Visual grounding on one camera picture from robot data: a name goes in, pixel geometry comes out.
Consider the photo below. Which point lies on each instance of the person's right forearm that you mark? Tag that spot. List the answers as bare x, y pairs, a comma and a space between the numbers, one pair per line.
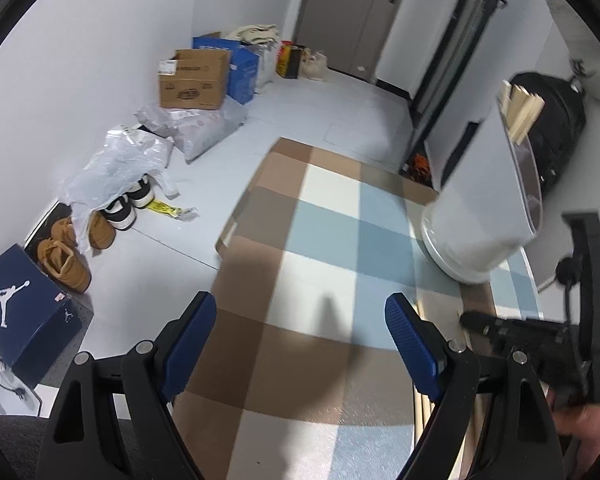
597, 462

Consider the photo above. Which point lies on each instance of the beige cloth bag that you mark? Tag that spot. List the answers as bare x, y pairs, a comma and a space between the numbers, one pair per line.
255, 34

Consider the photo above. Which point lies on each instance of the person's right hand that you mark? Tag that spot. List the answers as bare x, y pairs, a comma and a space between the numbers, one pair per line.
585, 425

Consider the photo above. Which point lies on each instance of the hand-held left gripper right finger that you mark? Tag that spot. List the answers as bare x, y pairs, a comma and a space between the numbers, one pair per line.
412, 345

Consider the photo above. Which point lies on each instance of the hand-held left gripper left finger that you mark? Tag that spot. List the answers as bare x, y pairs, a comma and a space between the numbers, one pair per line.
190, 345

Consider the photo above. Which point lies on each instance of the checked tablecloth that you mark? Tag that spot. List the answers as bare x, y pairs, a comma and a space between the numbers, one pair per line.
320, 240

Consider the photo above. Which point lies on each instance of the black white sneaker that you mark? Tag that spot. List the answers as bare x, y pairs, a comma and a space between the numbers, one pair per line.
120, 215
142, 195

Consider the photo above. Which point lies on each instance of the orange black item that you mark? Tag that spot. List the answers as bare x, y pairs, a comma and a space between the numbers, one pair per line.
420, 167

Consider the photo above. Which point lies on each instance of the clear plastic bag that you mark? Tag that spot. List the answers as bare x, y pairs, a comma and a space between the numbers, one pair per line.
115, 165

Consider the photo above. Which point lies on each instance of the grey brown door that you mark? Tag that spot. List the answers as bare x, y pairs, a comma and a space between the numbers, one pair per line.
350, 15

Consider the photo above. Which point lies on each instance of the person's dark trousers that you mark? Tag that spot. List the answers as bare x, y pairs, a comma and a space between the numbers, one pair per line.
15, 450

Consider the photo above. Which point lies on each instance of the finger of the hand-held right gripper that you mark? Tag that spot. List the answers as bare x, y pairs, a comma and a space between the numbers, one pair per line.
480, 322

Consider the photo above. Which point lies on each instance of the pile of wooden chopsticks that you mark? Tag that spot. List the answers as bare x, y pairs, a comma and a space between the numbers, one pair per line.
422, 415

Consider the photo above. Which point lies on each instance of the grey plastic bag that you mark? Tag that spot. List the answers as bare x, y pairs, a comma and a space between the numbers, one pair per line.
200, 127

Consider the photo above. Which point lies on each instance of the navy shoe box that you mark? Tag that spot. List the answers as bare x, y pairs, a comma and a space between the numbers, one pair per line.
20, 310

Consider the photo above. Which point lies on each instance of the grey divided utensil holder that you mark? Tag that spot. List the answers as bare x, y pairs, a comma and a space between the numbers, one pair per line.
475, 210

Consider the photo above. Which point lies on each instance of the white plastic bag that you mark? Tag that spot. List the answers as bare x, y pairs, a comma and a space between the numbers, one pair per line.
266, 65

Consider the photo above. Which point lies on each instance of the brown suede shoe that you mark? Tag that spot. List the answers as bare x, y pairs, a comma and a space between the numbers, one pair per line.
101, 232
64, 230
65, 265

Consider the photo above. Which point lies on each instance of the blue cardboard box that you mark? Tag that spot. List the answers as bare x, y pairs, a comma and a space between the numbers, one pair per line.
242, 72

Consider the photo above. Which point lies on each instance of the brown cardboard box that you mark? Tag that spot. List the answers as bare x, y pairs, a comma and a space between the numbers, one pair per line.
192, 82

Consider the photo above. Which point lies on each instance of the yellow and black bag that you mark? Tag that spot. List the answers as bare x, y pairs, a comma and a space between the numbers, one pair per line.
289, 60

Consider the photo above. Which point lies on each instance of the yellow wrapper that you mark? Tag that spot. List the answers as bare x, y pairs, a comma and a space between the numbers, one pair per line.
167, 208

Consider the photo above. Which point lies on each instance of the beige tote bag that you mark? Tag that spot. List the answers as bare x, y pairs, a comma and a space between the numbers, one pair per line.
314, 64

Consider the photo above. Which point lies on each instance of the wooden chopstick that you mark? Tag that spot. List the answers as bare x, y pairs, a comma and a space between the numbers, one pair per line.
530, 117
520, 110
505, 96

